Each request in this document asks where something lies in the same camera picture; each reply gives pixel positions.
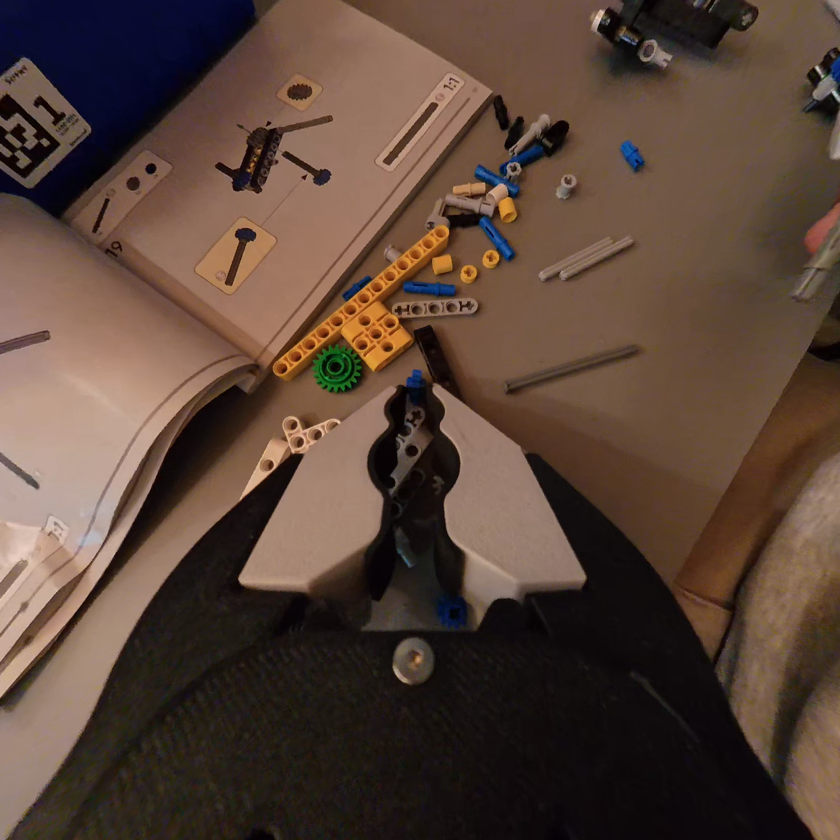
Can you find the grey lego beam assembly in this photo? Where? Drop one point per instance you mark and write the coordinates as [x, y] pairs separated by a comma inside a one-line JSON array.
[[410, 446]]

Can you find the light grey lego axle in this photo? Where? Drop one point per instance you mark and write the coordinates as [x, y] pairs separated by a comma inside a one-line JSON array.
[[575, 258], [598, 260]]

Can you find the long yellow lego beam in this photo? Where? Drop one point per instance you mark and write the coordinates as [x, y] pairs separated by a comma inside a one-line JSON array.
[[367, 298]]

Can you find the black lego beam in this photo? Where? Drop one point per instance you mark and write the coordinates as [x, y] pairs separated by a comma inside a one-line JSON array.
[[430, 348]]

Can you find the blue lego pin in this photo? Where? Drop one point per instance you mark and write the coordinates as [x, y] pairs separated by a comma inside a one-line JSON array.
[[358, 287], [632, 156], [426, 287]]

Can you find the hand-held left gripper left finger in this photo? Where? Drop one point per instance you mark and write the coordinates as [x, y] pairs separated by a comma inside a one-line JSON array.
[[315, 525]]

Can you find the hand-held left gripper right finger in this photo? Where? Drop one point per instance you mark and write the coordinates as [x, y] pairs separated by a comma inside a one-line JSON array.
[[505, 518]]

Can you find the white angled lego beam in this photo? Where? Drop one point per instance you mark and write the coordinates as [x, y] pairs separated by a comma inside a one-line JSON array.
[[318, 433]]

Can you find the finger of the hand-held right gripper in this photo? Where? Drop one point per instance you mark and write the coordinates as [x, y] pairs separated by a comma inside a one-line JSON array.
[[823, 272]]

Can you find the thin grey lego liftarm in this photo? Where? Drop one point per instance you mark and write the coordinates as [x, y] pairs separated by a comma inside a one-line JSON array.
[[447, 308]]

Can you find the black lego assembly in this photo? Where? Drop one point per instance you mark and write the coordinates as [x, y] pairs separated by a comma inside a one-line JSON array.
[[682, 23]]

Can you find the long dark grey lego axle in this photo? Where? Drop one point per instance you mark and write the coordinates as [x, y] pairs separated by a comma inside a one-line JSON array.
[[571, 369]]

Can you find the long white lego beam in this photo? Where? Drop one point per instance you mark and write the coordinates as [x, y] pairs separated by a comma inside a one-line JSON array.
[[266, 469]]

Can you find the pile of small lego pieces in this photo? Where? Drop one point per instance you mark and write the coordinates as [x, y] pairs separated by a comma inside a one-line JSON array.
[[489, 177]]

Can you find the person's grey sweater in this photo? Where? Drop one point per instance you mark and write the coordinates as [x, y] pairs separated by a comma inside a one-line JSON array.
[[800, 623]]

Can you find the green lego gear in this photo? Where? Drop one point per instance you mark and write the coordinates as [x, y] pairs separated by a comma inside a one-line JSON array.
[[325, 367]]

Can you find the grey lego pin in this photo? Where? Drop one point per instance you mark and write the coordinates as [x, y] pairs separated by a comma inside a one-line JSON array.
[[392, 253]]

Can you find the yellow lego bush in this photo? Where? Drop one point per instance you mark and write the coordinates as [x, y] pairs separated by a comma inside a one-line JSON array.
[[468, 274], [491, 258], [443, 264]]

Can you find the blue white lego assembly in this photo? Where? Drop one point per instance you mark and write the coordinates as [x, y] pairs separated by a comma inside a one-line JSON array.
[[828, 79]]

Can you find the lego instruction booklet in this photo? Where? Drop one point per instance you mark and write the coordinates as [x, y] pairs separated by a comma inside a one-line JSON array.
[[197, 275]]

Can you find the yellow angular lego beam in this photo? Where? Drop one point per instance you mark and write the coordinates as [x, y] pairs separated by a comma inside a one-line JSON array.
[[359, 339]]

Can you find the grey lego bush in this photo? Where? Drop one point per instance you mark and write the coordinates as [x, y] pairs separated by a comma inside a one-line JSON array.
[[566, 187]]

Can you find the large blue box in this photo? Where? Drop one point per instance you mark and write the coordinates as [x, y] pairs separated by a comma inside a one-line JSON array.
[[131, 65]]

